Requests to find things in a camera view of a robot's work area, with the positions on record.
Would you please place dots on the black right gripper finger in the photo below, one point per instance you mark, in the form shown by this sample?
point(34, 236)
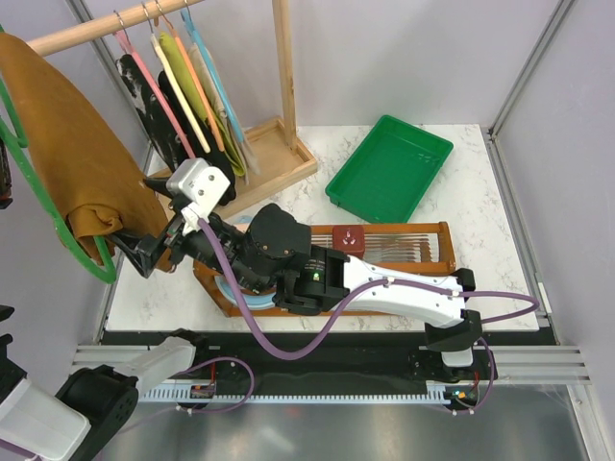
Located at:
point(158, 185)
point(129, 245)

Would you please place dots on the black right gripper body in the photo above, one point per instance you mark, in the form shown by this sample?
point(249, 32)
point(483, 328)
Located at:
point(193, 244)

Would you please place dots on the mustard brown trousers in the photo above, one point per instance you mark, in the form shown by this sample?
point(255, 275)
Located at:
point(92, 179)

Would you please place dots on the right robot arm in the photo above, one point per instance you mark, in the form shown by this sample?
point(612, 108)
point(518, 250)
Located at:
point(276, 254)

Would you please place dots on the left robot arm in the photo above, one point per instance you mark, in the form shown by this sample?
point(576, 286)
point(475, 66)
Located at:
point(91, 407)

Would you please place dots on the orange hanger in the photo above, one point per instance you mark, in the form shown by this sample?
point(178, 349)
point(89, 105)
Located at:
point(194, 93)

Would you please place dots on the cream hanger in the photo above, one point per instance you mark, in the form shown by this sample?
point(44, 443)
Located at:
point(166, 33)

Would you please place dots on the pink hanger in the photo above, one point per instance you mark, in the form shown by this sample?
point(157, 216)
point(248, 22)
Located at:
point(154, 91)

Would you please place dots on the blue hanger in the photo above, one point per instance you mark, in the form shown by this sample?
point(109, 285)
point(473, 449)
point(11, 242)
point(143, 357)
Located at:
point(211, 72)

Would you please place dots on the yellow-green garment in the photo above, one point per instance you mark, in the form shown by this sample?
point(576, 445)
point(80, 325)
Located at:
point(192, 106)

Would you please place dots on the beige garment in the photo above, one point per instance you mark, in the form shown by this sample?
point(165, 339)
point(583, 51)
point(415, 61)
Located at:
point(243, 148)

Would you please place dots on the wooden clothes rack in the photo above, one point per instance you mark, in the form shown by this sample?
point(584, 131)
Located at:
point(283, 157)

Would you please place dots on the red cube power socket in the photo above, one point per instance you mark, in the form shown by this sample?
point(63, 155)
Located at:
point(349, 239)

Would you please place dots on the green plastic tray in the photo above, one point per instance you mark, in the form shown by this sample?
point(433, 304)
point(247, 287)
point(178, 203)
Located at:
point(386, 177)

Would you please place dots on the brown wooden shelf rack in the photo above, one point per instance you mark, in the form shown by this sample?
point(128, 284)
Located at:
point(425, 249)

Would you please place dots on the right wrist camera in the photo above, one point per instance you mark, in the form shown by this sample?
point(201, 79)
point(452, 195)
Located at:
point(203, 185)

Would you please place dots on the grey cable duct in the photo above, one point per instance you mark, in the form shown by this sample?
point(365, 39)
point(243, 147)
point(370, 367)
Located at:
point(195, 393)

